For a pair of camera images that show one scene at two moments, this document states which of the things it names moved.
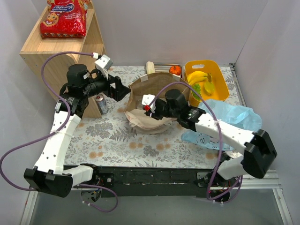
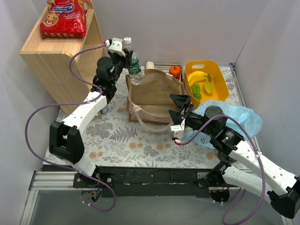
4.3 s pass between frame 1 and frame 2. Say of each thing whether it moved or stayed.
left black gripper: moved
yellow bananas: stayed
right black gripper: moved
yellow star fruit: stayed
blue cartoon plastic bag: stayed
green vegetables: stayed
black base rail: stayed
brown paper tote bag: moved
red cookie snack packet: stayed
